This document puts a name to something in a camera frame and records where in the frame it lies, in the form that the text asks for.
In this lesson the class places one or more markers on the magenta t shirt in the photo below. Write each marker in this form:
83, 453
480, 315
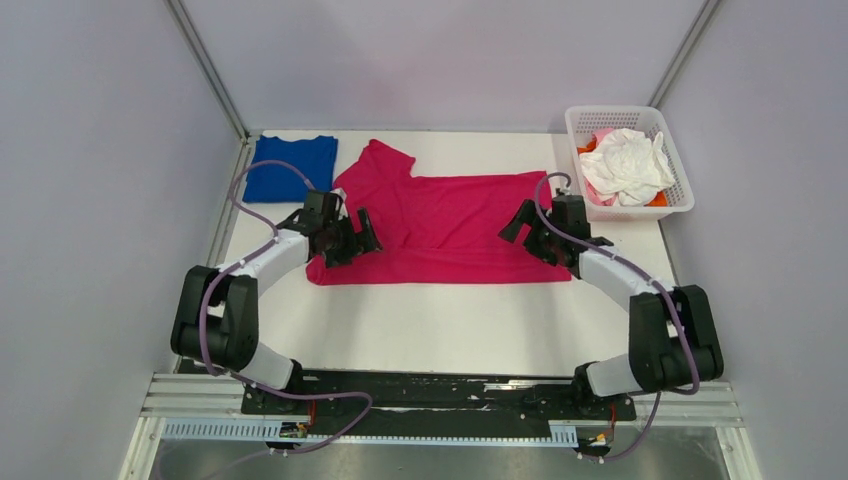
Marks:
441, 230

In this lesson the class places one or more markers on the white slotted cable duct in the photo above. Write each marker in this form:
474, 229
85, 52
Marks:
278, 431

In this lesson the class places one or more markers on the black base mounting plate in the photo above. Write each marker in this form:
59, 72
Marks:
407, 403

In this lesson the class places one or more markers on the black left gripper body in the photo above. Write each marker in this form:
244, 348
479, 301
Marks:
340, 245

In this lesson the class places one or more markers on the crumpled white t shirt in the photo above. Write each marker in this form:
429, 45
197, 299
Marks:
628, 164

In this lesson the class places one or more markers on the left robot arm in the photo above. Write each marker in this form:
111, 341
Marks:
217, 318

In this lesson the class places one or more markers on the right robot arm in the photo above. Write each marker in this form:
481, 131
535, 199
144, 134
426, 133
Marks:
672, 341

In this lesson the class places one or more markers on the aluminium frame rail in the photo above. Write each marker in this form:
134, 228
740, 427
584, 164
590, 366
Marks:
192, 37

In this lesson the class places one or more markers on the white plastic laundry basket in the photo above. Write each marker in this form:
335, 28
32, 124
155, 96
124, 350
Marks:
583, 121

